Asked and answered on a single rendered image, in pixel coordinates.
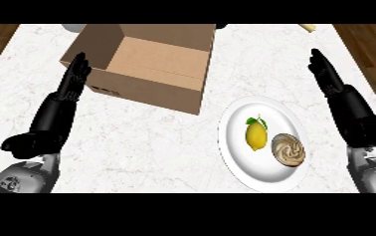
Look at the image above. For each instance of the open cardboard box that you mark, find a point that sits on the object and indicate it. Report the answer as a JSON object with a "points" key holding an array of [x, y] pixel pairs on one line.
{"points": [[147, 65]]}

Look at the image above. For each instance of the pale yellow stick object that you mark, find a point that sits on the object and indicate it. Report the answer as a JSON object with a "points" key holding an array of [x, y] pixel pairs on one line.
{"points": [[308, 27]]}

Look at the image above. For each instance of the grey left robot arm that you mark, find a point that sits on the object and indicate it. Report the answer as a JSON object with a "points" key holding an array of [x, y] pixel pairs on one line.
{"points": [[30, 175]]}

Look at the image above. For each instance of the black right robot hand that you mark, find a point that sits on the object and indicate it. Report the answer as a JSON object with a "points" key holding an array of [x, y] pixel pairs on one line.
{"points": [[350, 112]]}

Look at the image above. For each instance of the white plate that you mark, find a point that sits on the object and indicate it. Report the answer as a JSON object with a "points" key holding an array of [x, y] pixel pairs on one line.
{"points": [[263, 143]]}

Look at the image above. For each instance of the pale grey round object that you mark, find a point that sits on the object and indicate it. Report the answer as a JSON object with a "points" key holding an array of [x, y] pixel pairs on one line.
{"points": [[75, 27]]}

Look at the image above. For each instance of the yellow lemon with leaf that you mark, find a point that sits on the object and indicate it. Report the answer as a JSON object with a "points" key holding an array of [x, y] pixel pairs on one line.
{"points": [[256, 135]]}

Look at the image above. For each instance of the brown swirled cupcake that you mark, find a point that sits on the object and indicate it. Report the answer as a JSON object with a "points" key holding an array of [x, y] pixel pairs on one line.
{"points": [[288, 150]]}

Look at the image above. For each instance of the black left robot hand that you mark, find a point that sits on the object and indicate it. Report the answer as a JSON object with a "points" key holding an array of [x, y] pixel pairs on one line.
{"points": [[54, 117]]}

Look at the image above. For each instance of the small black object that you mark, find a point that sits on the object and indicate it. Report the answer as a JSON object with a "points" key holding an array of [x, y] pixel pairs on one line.
{"points": [[222, 26]]}

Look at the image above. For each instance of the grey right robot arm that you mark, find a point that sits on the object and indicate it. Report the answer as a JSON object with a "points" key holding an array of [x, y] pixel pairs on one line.
{"points": [[364, 168]]}

